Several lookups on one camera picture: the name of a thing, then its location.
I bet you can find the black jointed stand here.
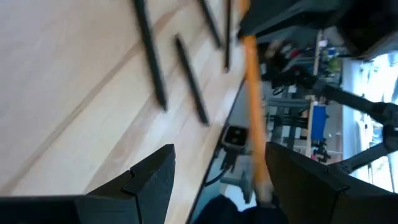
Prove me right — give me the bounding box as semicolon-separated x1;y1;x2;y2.
310;80;398;175

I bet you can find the yellow wooden pencil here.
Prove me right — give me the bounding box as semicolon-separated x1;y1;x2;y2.
238;0;276;206

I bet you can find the black ballpoint pen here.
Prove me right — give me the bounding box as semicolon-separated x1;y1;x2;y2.
174;33;210;127
223;0;233;73
133;0;169;112
198;0;223;49

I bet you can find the blue panel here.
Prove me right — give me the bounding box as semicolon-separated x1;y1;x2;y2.
310;105;328;141

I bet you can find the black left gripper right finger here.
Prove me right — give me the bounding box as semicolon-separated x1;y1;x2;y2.
266;141;398;224

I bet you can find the grey table-level camera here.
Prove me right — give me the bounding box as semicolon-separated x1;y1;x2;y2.
221;124;249;151

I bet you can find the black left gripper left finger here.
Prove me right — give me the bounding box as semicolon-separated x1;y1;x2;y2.
0;143;177;224

